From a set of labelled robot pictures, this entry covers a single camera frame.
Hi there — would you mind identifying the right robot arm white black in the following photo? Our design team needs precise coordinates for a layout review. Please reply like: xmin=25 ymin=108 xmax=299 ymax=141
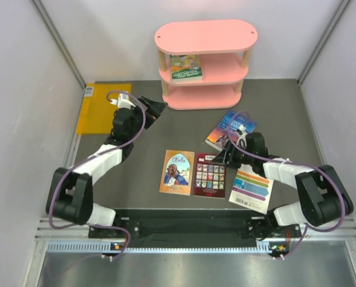
xmin=213 ymin=132 xmax=354 ymax=237

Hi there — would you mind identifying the aluminium frame rail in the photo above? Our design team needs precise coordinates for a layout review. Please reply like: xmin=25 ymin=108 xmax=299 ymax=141
xmin=34 ymin=216 xmax=356 ymax=255

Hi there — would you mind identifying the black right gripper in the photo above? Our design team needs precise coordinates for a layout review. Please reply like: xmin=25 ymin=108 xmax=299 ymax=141
xmin=212 ymin=140 xmax=254 ymax=170

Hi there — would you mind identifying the yellow plastic file folder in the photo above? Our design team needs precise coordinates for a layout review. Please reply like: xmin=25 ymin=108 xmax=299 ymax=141
xmin=76 ymin=83 xmax=132 ymax=135

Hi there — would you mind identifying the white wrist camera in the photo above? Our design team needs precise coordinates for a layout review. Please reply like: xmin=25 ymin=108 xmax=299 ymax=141
xmin=237 ymin=125 xmax=248 ymax=148
xmin=109 ymin=93 xmax=135 ymax=109

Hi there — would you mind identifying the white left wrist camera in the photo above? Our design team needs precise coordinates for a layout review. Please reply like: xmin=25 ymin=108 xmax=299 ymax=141
xmin=109 ymin=93 xmax=135 ymax=109

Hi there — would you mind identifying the orange Othello book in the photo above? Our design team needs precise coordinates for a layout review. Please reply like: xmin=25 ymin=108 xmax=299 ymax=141
xmin=159 ymin=150 xmax=195 ymax=196

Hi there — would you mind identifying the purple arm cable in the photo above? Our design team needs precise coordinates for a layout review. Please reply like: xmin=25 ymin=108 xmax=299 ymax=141
xmin=48 ymin=90 xmax=148 ymax=264
xmin=228 ymin=109 xmax=346 ymax=260

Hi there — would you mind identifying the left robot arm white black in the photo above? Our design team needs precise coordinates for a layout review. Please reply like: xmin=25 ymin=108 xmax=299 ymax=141
xmin=45 ymin=93 xmax=167 ymax=237

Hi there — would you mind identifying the green Treehouse book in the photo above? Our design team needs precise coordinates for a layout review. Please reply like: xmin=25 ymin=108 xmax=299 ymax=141
xmin=170 ymin=54 xmax=203 ymax=83

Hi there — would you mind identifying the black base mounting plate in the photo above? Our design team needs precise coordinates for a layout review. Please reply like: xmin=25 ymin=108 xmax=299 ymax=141
xmin=85 ymin=208 xmax=301 ymax=248

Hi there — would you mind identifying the white colourful back-cover book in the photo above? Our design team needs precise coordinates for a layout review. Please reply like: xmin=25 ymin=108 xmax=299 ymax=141
xmin=229 ymin=164 xmax=274 ymax=215

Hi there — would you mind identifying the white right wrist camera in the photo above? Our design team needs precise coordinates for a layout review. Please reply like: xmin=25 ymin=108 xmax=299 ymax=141
xmin=237 ymin=125 xmax=248 ymax=148

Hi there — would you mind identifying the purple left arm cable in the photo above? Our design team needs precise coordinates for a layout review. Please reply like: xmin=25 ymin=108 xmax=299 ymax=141
xmin=48 ymin=90 xmax=148 ymax=264

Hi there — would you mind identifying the pink three-tier shelf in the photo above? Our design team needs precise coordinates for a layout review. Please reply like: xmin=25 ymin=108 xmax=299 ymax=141
xmin=155 ymin=19 xmax=258 ymax=110

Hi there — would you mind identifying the dark red book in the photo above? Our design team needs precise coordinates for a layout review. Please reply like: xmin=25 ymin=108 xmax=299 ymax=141
xmin=193 ymin=153 xmax=226 ymax=199

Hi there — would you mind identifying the blue Jane Eyre book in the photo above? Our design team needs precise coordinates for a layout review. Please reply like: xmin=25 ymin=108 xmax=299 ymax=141
xmin=205 ymin=110 xmax=257 ymax=151

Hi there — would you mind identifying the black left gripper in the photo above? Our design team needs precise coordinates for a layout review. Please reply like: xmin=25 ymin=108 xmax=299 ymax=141
xmin=127 ymin=96 xmax=168 ymax=140

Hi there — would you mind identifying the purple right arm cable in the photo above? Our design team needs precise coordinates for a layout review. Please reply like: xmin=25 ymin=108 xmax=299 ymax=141
xmin=228 ymin=109 xmax=346 ymax=260

